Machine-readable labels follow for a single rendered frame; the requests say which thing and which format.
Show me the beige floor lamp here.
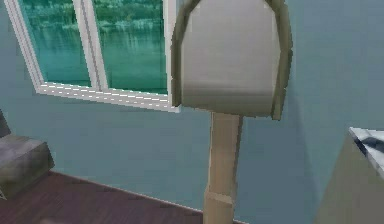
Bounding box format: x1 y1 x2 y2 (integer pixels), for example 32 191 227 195
170 0 294 224

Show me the white framed window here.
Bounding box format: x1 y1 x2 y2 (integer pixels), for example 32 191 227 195
3 0 183 114

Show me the beige cabinet with marble top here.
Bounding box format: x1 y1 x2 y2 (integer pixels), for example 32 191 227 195
313 126 384 224

